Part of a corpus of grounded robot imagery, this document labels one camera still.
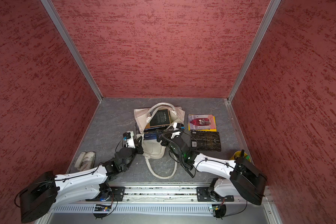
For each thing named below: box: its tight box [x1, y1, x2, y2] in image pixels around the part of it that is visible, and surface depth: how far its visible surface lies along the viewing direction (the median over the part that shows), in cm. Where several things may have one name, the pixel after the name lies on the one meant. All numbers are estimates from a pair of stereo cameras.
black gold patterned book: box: [190, 130, 222, 152], surface depth 96 cm
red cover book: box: [188, 114, 216, 130], surface depth 106 cm
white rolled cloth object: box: [74, 151, 96, 172], surface depth 85 cm
